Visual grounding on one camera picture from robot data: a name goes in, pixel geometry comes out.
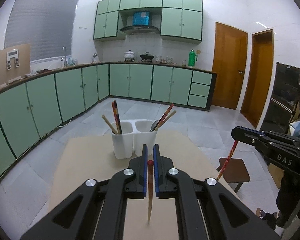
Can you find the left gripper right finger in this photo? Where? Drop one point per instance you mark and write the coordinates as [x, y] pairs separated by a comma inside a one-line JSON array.
[[205, 209]]

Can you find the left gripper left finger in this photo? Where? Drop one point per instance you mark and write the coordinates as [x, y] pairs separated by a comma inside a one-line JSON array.
[[96, 209]]

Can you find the red and wood chopstick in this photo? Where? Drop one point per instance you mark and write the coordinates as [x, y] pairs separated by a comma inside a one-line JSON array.
[[150, 165]]

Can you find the black plastic spoon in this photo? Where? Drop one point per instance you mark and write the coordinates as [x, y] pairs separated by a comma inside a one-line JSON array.
[[154, 125]]

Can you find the chrome kitchen faucet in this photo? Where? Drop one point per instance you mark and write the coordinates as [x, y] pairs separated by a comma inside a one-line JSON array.
[[63, 58]]

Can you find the brown wooden stool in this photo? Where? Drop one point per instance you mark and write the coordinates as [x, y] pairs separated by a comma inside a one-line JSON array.
[[236, 173]]

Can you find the black glass cabinet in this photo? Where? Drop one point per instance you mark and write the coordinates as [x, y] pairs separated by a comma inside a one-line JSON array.
[[282, 101]]

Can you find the wooden chopstick in left cup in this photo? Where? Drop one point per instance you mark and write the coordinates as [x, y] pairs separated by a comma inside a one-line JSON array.
[[109, 124]]

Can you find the wooden chopstick in cup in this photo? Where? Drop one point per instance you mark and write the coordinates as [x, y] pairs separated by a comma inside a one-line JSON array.
[[109, 124], [165, 120]]

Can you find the white utensil holder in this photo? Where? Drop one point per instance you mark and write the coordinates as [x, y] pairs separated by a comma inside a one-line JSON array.
[[135, 134]]

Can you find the red chopstick in left cup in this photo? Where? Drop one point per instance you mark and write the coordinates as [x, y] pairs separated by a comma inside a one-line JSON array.
[[114, 115]]

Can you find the red chopstick in cup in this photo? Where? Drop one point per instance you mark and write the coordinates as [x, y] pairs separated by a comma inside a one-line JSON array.
[[114, 115], [166, 113]]

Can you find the wooden chopstick in right cup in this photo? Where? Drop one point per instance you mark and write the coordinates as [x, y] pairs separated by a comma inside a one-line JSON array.
[[165, 120]]

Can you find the red chopstick in right cup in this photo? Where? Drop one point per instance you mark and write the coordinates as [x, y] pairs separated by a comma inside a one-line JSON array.
[[166, 113]]

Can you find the brown wooden door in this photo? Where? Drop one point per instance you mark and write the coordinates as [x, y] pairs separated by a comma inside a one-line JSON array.
[[229, 62]]

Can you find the green lower cabinets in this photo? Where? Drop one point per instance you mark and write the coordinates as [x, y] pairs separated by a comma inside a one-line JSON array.
[[32, 108]]

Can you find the green cabinets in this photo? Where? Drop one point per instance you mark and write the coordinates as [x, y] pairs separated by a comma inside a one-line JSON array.
[[176, 19], [32, 108]]

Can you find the green thermos flask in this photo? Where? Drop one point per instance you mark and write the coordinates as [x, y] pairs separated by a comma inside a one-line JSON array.
[[192, 58]]

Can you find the white cooking pot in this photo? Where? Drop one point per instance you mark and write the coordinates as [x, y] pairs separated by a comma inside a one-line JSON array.
[[129, 56]]

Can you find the black wok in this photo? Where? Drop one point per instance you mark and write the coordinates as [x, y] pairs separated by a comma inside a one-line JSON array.
[[146, 57]]

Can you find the cardboard box with water purifier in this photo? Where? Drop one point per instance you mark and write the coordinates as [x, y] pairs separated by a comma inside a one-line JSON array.
[[14, 63]]

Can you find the green upper cabinets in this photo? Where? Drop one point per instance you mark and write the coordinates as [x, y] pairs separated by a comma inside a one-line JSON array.
[[176, 19]]

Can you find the black range hood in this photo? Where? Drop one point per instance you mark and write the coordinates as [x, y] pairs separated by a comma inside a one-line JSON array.
[[140, 29]]

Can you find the grey window blind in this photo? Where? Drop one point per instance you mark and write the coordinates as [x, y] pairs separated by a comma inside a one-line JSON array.
[[46, 25]]

